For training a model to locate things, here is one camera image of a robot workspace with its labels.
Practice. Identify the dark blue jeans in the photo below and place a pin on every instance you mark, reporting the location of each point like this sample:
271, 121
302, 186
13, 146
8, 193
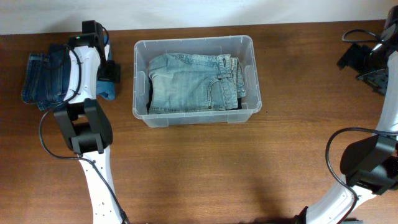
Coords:
67, 74

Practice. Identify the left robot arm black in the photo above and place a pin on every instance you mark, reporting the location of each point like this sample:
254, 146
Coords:
82, 122

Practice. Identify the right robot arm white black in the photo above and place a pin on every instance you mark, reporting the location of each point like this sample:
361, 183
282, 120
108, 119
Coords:
368, 167

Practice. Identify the clear plastic storage bin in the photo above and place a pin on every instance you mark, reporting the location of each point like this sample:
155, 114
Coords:
240, 46

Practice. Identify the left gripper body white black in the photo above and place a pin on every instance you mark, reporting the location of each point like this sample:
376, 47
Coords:
106, 70

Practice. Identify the light blue jeans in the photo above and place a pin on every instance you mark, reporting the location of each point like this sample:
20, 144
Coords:
188, 83

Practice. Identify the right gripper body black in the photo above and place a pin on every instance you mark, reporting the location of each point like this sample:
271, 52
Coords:
359, 58

